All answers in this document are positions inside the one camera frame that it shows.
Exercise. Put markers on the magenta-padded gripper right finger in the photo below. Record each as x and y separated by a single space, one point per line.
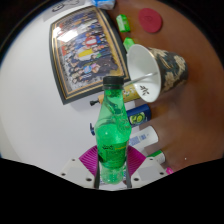
148 170

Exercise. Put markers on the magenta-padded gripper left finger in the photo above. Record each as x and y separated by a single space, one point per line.
75 170

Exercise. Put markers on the green plastic drink bottle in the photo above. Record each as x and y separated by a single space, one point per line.
111 140

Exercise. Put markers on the white and green tube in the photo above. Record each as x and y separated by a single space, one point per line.
157 156

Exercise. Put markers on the white bottle with blue cap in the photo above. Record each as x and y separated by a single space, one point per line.
145 136

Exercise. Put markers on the blue pump bottle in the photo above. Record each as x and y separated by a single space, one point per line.
140 116

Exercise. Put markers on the white straw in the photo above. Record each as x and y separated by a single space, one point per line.
146 77

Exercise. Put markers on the camouflage-print paper cup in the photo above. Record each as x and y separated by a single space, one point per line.
166 71

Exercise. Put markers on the framed group picture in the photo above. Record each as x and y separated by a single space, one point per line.
85 53

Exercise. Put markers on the small green packet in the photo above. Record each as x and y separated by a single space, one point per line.
128 43
122 23

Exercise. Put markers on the flat round red coaster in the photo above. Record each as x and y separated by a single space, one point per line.
150 20

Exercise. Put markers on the blue tissue pack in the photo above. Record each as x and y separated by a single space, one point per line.
104 4

